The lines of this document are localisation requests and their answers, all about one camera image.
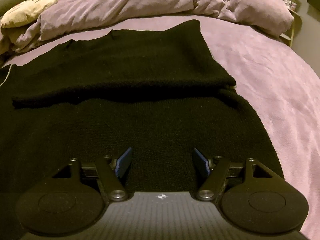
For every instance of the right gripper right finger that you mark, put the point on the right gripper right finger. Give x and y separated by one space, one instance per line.
250 195

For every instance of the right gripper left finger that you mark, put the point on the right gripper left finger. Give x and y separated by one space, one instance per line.
75 196

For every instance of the black knit sweater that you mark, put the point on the black knit sweater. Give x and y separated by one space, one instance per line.
161 93

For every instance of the wooden bedside shelf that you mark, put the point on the wooden bedside shelf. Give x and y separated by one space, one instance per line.
289 35

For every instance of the cream face plush cushion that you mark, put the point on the cream face plush cushion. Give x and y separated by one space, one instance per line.
24 13

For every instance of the purple rumpled duvet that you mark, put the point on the purple rumpled duvet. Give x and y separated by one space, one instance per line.
66 16

